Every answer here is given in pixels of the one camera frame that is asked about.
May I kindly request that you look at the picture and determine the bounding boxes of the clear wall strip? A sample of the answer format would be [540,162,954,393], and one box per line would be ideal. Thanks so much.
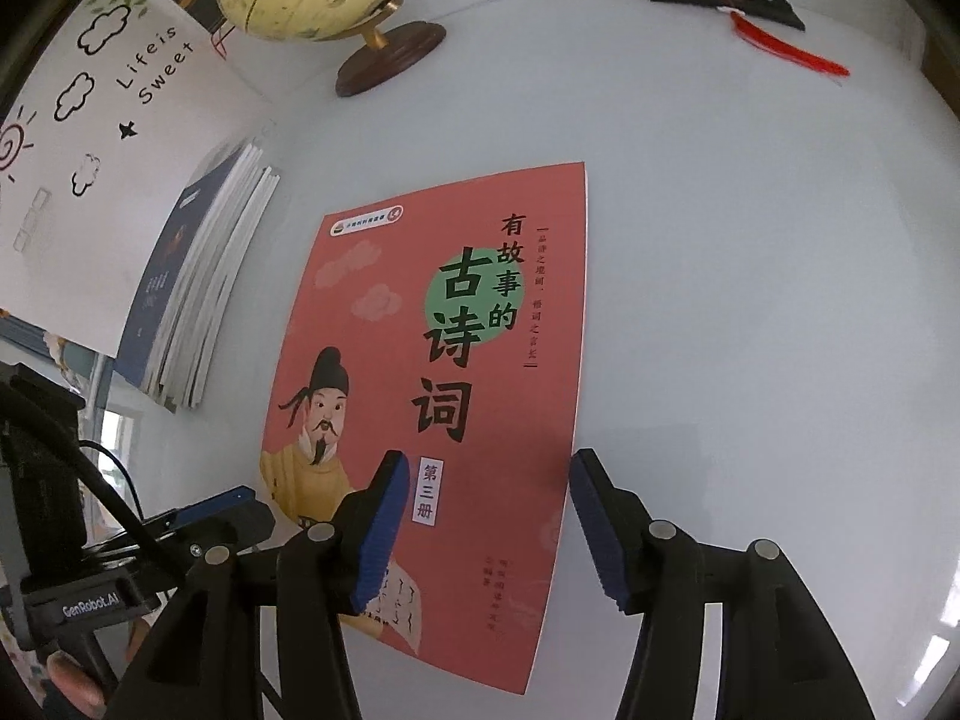
[11,191,53,252]

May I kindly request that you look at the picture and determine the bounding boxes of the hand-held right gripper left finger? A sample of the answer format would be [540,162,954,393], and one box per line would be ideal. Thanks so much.
[112,448,413,720]

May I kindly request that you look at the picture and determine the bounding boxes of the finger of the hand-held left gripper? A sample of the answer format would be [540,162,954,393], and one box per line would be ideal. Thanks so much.
[146,487,257,537]
[176,501,276,552]

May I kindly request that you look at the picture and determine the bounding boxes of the red tassel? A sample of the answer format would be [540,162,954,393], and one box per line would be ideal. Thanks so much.
[716,4,852,80]

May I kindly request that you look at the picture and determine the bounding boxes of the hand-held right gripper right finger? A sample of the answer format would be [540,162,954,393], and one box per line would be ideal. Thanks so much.
[568,448,878,720]

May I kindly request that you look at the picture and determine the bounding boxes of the blue eagle cover book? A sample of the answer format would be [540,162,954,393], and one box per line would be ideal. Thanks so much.
[112,165,248,391]

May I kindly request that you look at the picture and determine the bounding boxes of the black lettering wall sticker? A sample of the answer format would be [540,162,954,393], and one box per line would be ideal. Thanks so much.
[116,26,197,106]

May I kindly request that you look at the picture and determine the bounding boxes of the medium cloud wall sticker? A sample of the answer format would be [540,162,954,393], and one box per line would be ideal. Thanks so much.
[52,73,97,121]

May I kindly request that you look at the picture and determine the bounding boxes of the black cable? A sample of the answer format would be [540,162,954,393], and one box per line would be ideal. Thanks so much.
[75,439,155,533]

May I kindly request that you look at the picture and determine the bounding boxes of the large cloud wall sticker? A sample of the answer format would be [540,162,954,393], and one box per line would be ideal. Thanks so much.
[77,4,134,55]

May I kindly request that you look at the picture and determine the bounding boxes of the red sun wall sticker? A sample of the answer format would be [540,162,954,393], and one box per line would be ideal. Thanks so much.
[0,109,38,185]

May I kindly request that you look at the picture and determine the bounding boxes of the person's left hand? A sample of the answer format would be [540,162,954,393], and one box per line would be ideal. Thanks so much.
[45,652,110,717]

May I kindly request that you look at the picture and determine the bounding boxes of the stack of thin paperbacks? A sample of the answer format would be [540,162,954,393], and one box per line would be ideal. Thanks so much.
[112,141,282,413]

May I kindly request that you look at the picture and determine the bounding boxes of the red poet cover book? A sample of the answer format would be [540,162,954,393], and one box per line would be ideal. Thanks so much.
[257,160,590,697]

